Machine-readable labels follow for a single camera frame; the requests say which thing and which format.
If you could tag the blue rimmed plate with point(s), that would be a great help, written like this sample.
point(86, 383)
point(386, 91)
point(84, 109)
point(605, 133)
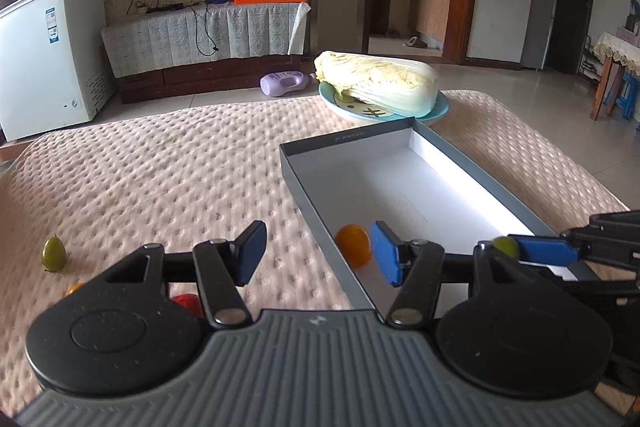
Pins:
point(442, 109)

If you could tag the orange tangerine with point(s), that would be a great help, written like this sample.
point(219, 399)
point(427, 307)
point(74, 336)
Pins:
point(352, 243)

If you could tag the blue stool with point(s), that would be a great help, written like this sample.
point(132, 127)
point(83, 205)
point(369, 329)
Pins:
point(627, 87)

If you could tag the lace table cloth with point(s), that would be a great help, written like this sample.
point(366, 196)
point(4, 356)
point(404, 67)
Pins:
point(620, 49)

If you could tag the small green fruit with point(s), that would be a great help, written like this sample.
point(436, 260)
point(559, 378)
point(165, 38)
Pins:
point(507, 247)

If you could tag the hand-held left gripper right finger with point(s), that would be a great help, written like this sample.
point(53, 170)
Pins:
point(385, 252)

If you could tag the cloth-covered tv cabinet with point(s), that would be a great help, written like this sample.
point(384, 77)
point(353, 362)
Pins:
point(165, 42)

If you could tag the yellow orange fruit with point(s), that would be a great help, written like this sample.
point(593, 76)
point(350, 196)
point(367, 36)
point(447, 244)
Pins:
point(75, 288)

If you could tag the green pointed fruit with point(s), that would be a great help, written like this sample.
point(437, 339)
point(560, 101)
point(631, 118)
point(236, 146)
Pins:
point(53, 254)

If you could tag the white chest freezer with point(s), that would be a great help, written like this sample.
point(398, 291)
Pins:
point(45, 67)

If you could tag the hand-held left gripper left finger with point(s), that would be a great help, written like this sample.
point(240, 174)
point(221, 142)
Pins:
point(252, 252)

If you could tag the white slipper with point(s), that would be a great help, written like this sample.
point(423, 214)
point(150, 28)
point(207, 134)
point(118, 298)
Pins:
point(412, 41)

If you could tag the napa cabbage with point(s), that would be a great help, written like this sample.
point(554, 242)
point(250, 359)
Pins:
point(380, 82)

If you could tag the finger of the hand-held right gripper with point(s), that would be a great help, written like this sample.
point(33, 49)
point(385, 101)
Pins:
point(600, 283)
point(545, 252)

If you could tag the red fruit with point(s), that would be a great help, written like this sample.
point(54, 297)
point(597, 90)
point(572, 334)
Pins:
point(189, 303)

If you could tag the purple plastic bottle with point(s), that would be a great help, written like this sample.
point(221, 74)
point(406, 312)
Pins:
point(285, 83)

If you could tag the wooden kitchen counter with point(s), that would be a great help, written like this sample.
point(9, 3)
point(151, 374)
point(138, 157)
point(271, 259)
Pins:
point(430, 7)

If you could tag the black power strip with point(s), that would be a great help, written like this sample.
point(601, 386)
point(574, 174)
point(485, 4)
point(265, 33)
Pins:
point(162, 8)

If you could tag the grey cardboard box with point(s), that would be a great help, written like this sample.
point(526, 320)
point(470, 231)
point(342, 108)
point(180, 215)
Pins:
point(400, 177)

